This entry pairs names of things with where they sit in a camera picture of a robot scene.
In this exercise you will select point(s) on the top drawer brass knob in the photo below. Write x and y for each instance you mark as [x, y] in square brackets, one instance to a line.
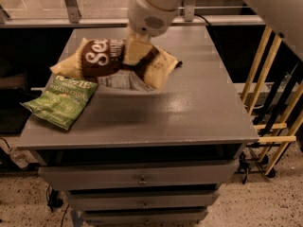
[142, 181]

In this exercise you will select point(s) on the black snack bar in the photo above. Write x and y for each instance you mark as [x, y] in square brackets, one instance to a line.
[179, 63]

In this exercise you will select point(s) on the green jalapeno chip bag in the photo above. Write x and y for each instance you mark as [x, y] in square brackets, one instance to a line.
[63, 101]

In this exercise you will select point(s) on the drawer brass knob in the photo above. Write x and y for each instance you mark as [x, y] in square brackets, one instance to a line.
[145, 205]
[142, 181]

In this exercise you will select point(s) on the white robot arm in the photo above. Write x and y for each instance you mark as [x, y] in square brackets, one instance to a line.
[284, 17]

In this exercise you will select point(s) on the brown and yellow chip bag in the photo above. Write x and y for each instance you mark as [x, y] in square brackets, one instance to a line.
[101, 61]

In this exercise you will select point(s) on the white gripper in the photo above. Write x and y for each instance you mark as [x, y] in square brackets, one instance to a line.
[148, 19]

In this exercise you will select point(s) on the middle drawer brass knob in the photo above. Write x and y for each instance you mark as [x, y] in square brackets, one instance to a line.
[145, 205]

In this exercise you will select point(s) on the metal window rail frame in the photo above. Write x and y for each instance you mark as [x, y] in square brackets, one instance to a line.
[88, 13]

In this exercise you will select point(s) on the grey drawer cabinet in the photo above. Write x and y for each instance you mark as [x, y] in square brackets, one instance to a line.
[186, 140]

